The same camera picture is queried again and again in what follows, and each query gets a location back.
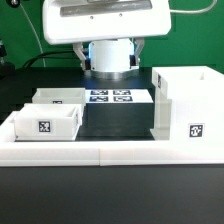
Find black stand left edge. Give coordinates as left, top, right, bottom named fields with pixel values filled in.
left=0, top=39, right=15, bottom=78

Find white drawer cabinet box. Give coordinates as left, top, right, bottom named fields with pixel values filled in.
left=151, top=66, right=224, bottom=142

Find white front drawer tray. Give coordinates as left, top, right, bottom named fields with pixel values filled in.
left=14, top=104, right=82, bottom=141

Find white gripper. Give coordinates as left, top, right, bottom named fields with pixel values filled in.
left=42, top=0, right=171, bottom=71

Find grey cable on gripper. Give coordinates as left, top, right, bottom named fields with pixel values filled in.
left=169, top=0, right=218, bottom=15

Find white drawer tray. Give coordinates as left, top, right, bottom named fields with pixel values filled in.
left=32, top=88, right=86, bottom=106
left=14, top=104, right=82, bottom=141

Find black cables at base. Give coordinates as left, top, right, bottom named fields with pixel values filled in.
left=21, top=47, right=84, bottom=69

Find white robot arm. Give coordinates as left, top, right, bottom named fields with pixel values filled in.
left=42, top=0, right=171, bottom=79

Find white U-shaped border frame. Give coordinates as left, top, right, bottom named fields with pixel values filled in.
left=0, top=114, right=224, bottom=167

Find white rear drawer tray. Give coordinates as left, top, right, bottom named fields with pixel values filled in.
left=32, top=88, right=86, bottom=106

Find white marker tag sheet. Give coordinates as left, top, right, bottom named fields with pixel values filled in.
left=85, top=89, right=153, bottom=104

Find thin white cable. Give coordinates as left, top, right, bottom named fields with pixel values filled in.
left=19, top=3, right=47, bottom=68

